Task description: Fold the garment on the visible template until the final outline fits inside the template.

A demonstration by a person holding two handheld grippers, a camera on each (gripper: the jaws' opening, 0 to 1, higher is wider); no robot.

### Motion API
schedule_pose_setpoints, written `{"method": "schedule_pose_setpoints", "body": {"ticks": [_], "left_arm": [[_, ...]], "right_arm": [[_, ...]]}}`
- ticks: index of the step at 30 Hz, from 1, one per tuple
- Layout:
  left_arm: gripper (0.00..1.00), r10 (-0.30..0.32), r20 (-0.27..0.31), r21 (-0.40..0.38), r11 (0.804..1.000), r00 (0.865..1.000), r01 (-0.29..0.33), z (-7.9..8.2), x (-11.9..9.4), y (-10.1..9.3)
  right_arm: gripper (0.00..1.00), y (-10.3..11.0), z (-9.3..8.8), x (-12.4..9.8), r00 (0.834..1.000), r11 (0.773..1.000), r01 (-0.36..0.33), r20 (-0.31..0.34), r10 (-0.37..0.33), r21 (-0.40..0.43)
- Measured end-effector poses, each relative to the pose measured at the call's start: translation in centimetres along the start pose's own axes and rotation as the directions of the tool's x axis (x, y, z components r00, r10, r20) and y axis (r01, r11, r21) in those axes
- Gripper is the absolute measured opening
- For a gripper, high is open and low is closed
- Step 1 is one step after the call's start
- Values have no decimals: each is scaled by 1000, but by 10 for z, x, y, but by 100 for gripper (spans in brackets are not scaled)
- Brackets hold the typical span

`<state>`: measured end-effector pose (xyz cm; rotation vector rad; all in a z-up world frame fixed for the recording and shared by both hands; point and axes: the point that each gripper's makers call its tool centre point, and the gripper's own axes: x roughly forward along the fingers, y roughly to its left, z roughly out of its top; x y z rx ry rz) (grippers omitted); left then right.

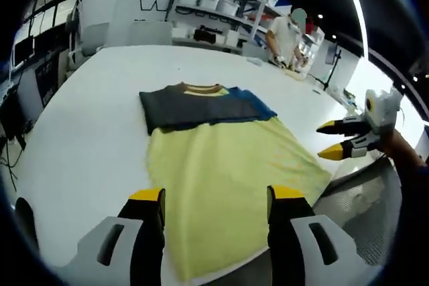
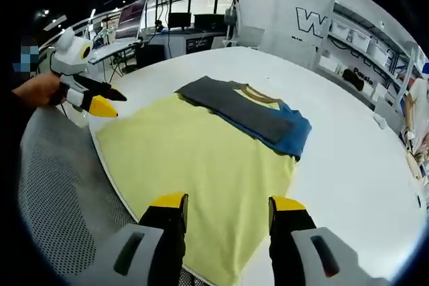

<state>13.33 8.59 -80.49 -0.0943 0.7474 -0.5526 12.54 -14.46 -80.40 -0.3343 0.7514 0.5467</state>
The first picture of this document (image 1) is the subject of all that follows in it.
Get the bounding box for white ceiling light strip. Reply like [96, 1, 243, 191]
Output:
[336, 0, 370, 60]

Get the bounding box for black computer monitor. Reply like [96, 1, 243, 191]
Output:
[12, 35, 37, 66]

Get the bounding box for grey metal shelf rack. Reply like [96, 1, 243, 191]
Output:
[173, 0, 283, 50]

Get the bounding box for person's right hand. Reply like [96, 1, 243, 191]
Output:
[378, 128, 412, 159]

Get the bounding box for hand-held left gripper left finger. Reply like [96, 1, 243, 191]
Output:
[76, 188, 167, 286]

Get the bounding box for black tripod stand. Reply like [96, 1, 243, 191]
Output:
[316, 49, 343, 92]

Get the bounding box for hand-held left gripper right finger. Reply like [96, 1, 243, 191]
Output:
[267, 185, 356, 286]

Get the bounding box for grey mesh chair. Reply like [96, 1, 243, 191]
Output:
[312, 161, 404, 267]

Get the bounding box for wooden board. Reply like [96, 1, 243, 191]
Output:
[284, 68, 308, 82]

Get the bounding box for black bag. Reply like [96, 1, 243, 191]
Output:
[194, 28, 218, 44]

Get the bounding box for black floor cables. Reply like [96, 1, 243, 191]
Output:
[0, 137, 25, 194]

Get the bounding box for yellow garment with dark sleeves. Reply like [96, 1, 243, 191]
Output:
[138, 82, 333, 282]

